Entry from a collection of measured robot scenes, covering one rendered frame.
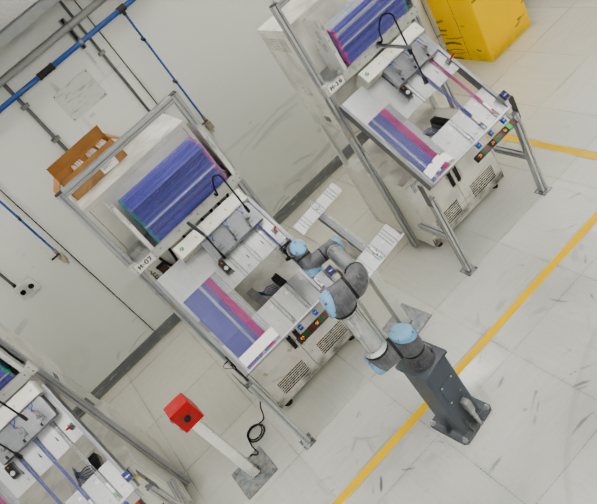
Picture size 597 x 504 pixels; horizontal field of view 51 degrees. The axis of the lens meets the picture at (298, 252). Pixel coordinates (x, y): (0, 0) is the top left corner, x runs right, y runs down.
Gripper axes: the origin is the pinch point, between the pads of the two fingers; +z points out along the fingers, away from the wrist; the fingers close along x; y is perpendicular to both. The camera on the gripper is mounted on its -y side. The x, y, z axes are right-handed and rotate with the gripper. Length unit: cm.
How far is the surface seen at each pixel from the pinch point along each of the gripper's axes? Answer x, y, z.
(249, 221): 0.9, 28.2, 13.1
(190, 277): 44, 29, 20
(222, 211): 7.3, 42.3, 15.5
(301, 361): 31, -54, 58
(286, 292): 13.9, -13.0, 9.4
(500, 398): -24, -127, -18
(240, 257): 17.6, 17.6, 17.4
